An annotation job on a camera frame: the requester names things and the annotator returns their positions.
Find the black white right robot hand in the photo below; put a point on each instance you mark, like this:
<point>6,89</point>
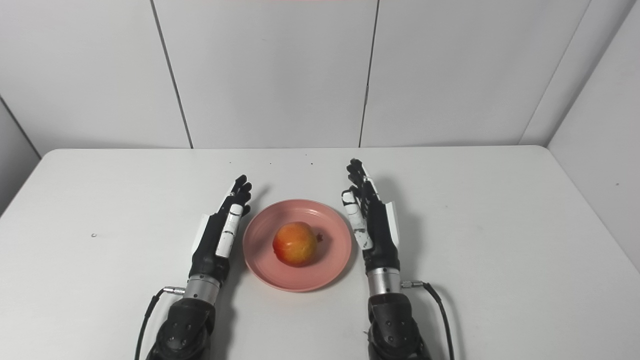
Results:
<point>382,235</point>

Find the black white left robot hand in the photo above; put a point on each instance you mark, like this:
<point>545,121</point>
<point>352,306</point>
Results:
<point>207,250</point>

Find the pink round plate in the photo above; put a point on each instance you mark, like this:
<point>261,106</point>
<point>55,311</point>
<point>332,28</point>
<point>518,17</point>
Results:
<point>330,270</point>

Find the red yellow pomegranate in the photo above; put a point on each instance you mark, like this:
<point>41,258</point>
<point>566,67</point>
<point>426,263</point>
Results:
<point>295,244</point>

